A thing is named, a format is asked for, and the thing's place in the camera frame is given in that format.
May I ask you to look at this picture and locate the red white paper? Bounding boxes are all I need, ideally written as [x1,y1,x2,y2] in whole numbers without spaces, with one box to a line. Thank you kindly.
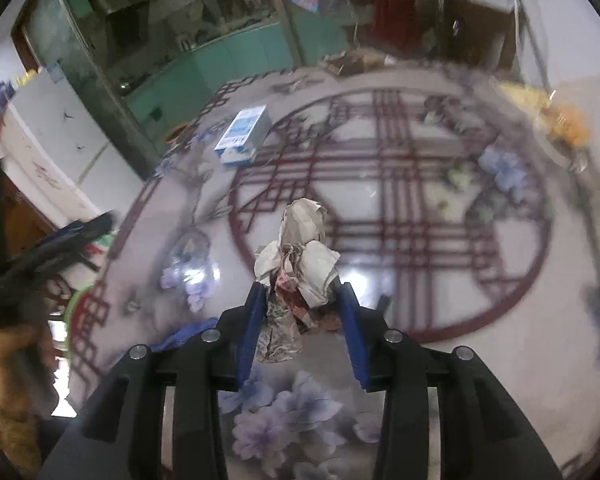
[254,198,341,363]

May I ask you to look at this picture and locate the small white blue milk carton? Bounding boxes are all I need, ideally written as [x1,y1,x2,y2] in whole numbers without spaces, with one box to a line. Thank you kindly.
[214,105,272,167]

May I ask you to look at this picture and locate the teal kitchen cabinets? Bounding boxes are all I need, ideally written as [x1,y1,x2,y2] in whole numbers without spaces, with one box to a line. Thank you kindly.
[64,0,322,146]

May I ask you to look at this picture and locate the green rimmed red basin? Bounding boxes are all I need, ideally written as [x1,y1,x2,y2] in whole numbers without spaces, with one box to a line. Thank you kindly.
[64,283,95,359]

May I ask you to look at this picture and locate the white refrigerator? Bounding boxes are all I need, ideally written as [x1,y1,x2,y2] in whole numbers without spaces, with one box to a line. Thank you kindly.
[0,65,143,222]

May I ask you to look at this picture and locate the red hanging garment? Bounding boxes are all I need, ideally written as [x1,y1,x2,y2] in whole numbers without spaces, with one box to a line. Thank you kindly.
[372,0,422,51]

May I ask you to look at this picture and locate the clear bag of yellow snacks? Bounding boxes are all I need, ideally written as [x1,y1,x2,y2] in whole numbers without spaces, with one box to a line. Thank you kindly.
[522,73,600,174]

